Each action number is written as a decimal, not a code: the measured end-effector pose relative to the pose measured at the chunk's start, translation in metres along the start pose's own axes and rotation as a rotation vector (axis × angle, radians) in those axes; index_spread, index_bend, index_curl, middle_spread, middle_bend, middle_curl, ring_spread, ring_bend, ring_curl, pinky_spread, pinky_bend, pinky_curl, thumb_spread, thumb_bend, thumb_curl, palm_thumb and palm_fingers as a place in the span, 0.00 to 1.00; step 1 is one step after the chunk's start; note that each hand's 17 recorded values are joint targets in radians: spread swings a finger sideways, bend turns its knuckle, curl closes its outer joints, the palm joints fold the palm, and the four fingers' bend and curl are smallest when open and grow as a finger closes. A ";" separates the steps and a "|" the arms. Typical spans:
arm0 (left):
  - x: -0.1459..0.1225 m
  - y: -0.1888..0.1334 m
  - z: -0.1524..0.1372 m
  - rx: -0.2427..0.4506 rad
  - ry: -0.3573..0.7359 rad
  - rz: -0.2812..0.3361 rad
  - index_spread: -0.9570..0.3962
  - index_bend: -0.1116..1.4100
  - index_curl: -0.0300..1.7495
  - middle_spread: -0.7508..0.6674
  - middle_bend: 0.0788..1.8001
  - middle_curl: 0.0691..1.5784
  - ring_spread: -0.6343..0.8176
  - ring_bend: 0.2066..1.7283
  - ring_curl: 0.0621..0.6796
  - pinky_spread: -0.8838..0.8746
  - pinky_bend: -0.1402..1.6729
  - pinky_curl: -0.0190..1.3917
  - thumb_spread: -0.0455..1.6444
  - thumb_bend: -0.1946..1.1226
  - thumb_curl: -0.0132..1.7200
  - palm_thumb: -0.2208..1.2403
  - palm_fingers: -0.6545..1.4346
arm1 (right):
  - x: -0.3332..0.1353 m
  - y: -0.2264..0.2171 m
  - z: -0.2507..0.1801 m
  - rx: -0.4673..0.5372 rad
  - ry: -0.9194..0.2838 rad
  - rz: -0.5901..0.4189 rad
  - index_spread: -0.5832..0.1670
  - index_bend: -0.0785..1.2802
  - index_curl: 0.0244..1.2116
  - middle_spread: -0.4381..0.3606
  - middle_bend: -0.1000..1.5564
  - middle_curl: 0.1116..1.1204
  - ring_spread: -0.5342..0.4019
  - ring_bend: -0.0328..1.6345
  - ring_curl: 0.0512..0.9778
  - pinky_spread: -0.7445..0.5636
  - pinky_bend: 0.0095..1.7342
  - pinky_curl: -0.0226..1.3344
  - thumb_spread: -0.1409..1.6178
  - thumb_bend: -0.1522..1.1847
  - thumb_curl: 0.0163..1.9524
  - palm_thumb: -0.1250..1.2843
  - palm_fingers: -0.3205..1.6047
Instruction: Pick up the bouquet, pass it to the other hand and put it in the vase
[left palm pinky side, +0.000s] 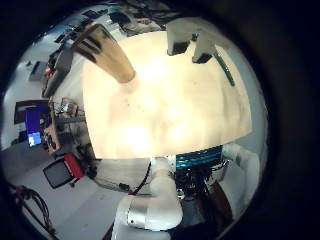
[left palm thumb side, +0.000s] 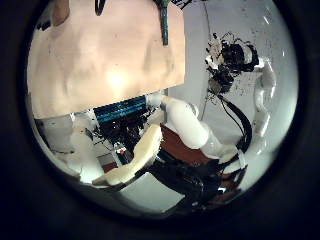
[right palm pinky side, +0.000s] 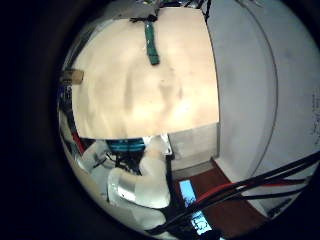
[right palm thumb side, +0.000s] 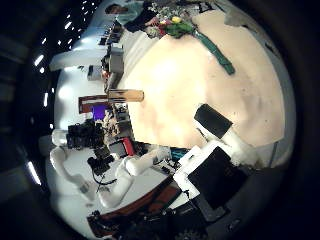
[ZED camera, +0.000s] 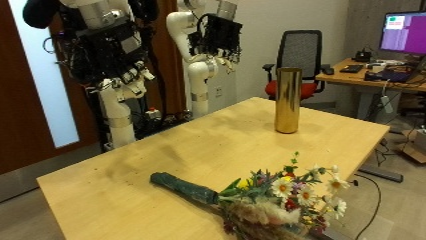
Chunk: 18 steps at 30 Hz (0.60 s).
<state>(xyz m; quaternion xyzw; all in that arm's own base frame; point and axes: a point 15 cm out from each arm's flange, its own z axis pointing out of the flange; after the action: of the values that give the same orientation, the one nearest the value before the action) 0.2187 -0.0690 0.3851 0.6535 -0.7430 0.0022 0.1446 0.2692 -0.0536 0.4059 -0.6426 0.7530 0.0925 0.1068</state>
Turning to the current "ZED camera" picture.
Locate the white power strip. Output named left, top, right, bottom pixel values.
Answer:
left=379, top=94, right=395, bottom=115

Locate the wooden office desk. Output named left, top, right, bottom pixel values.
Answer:
left=314, top=57, right=426, bottom=122

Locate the black floor cable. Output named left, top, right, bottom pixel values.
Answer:
left=351, top=172, right=383, bottom=240

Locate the brown door with frosted window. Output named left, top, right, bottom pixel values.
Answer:
left=0, top=0, right=103, bottom=177

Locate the flower bouquet with green wrap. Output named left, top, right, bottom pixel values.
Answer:
left=149, top=151, right=353, bottom=240

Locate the black desk phone device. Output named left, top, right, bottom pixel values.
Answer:
left=354, top=47, right=374, bottom=63

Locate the cardboard box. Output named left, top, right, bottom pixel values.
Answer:
left=398, top=127, right=426, bottom=165

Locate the grey table foot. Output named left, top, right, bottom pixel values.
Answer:
left=357, top=163, right=405, bottom=184

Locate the computer monitor with purple screen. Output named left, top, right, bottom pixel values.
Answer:
left=378, top=11, right=426, bottom=57

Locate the black keyboard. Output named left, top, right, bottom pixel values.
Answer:
left=338, top=64, right=366, bottom=74

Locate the red emergency stop button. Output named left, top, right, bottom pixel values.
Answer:
left=144, top=106, right=162, bottom=121

